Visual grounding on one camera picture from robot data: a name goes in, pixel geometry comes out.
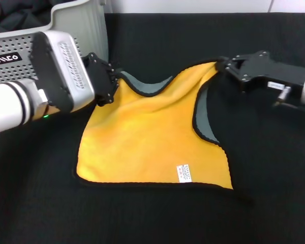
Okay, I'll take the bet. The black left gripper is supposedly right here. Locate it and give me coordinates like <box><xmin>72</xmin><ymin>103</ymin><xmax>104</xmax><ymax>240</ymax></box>
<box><xmin>81</xmin><ymin>52</ymin><xmax>121</xmax><ymax>107</ymax></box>

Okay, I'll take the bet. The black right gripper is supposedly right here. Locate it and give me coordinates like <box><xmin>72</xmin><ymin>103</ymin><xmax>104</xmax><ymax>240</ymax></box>
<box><xmin>216</xmin><ymin>50</ymin><xmax>305</xmax><ymax>94</ymax></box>

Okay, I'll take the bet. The yellow grey towel white label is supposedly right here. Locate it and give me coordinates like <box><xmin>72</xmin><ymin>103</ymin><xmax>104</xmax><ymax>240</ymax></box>
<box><xmin>72</xmin><ymin>59</ymin><xmax>253</xmax><ymax>203</ymax></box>

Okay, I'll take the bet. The grey perforated storage box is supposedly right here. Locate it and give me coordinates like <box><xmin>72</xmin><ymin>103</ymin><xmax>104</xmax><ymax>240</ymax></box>
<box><xmin>0</xmin><ymin>0</ymin><xmax>110</xmax><ymax>88</ymax></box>

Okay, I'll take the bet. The black tablecloth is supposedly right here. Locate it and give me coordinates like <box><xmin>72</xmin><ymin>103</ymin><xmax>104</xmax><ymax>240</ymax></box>
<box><xmin>0</xmin><ymin>12</ymin><xmax>305</xmax><ymax>244</ymax></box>

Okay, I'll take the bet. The dark cloth pile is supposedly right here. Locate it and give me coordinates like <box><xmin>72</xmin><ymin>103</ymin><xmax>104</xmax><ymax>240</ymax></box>
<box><xmin>0</xmin><ymin>0</ymin><xmax>77</xmax><ymax>33</ymax></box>

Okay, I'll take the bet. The black cable silver plug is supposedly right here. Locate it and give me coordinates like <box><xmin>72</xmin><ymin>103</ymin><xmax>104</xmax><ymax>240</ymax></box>
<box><xmin>273</xmin><ymin>85</ymin><xmax>305</xmax><ymax>114</ymax></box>

